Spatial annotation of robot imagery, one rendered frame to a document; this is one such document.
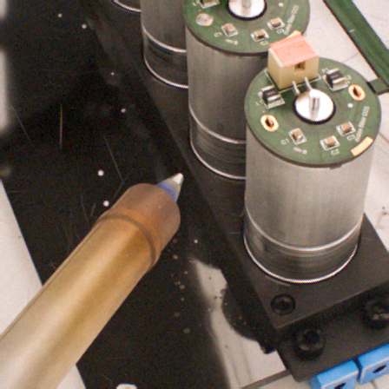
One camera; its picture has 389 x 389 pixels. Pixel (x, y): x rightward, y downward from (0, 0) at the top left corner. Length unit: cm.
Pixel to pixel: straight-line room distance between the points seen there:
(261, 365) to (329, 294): 2
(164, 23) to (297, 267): 6
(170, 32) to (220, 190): 4
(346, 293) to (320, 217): 2
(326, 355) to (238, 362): 2
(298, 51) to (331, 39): 10
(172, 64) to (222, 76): 4
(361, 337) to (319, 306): 1
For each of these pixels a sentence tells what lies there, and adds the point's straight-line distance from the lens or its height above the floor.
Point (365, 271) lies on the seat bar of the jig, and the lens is 22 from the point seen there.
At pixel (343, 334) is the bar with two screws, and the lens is 22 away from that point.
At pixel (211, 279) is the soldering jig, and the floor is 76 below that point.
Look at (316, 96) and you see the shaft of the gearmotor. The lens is 19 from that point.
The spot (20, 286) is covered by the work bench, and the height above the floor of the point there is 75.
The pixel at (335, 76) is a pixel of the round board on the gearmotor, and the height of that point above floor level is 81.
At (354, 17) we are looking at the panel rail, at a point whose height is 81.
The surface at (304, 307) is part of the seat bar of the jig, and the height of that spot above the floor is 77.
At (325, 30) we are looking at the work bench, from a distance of 29.
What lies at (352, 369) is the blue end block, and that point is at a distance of 22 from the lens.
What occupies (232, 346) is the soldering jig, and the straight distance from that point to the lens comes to 22.
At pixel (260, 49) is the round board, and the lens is 20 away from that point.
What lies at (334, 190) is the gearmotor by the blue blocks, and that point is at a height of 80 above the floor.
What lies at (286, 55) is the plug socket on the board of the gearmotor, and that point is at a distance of 19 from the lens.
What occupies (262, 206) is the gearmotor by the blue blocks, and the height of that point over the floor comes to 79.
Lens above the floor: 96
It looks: 56 degrees down
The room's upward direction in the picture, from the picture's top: 3 degrees counter-clockwise
